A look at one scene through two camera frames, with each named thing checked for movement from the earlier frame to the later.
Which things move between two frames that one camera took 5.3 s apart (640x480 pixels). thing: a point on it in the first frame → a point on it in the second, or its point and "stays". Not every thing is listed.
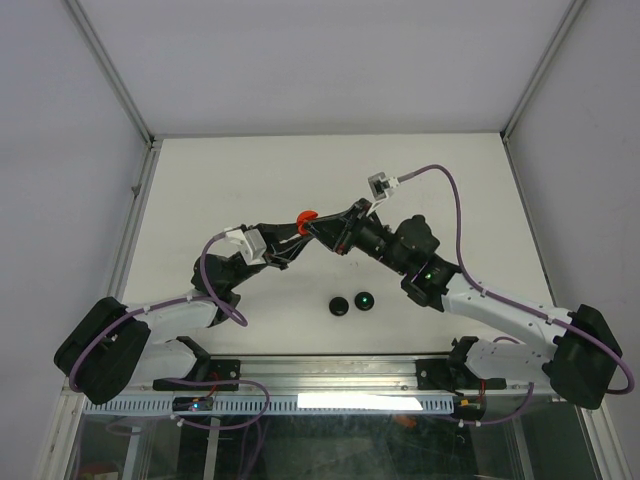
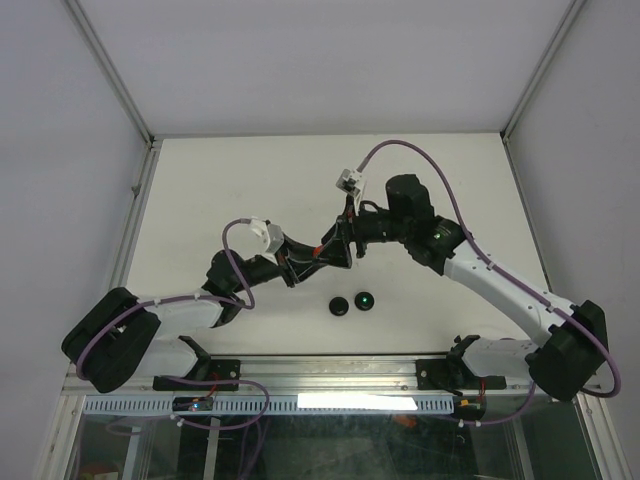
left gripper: [282, 248] → [296, 258]
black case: [339, 306] stays
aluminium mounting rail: [322, 375] stays
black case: [364, 301] stays
